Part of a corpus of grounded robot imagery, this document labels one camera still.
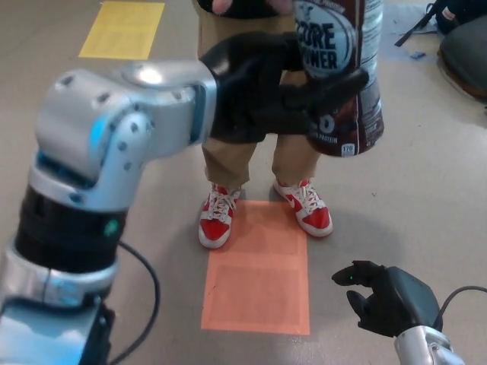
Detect person's right red white sneaker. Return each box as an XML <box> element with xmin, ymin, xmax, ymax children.
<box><xmin>198</xmin><ymin>182</ymin><xmax>241</xmax><ymax>250</ymax></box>

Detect robot left black Dex3 hand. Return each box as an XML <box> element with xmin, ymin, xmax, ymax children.
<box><xmin>199</xmin><ymin>32</ymin><xmax>370</xmax><ymax>144</ymax></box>

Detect robot right black Dex3 hand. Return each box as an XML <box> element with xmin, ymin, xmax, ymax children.
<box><xmin>331</xmin><ymin>260</ymin><xmax>444</xmax><ymax>338</ymax></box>

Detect khaki cargo trousers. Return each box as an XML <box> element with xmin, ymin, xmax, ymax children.
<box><xmin>196</xmin><ymin>9</ymin><xmax>324</xmax><ymax>188</ymax></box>

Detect dark blue backpack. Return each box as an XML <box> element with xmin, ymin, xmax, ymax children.
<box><xmin>394</xmin><ymin>0</ymin><xmax>487</xmax><ymax>47</ymax></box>

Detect yellow paper sheet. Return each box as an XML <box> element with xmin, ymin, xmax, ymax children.
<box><xmin>78</xmin><ymin>2</ymin><xmax>166</xmax><ymax>60</ymax></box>

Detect person's black shirt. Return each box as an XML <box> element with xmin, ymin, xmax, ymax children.
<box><xmin>196</xmin><ymin>0</ymin><xmax>294</xmax><ymax>20</ymax></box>

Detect person's red white sneaker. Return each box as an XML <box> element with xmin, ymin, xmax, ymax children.
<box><xmin>272</xmin><ymin>178</ymin><xmax>334</xmax><ymax>237</ymax></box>
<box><xmin>198</xmin><ymin>182</ymin><xmax>241</xmax><ymax>250</ymax></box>

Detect brown chocolate protein shake bottle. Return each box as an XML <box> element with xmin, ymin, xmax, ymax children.
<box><xmin>292</xmin><ymin>0</ymin><xmax>386</xmax><ymax>157</ymax></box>

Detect person's left red white sneaker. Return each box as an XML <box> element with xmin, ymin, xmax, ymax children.
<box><xmin>272</xmin><ymin>178</ymin><xmax>334</xmax><ymax>237</ymax></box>

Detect grey round chair seat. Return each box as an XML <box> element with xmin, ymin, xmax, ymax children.
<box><xmin>437</xmin><ymin>25</ymin><xmax>487</xmax><ymax>102</ymax></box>

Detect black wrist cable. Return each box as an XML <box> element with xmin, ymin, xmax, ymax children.
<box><xmin>94</xmin><ymin>240</ymin><xmax>161</xmax><ymax>365</ymax></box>
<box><xmin>437</xmin><ymin>285</ymin><xmax>487</xmax><ymax>332</ymax></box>

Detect orange paper sheet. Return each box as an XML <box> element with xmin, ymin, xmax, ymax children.
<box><xmin>200</xmin><ymin>200</ymin><xmax>311</xmax><ymax>335</ymax></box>

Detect blue paper sheet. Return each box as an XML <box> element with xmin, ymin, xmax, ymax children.
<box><xmin>380</xmin><ymin>3</ymin><xmax>442</xmax><ymax>64</ymax></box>

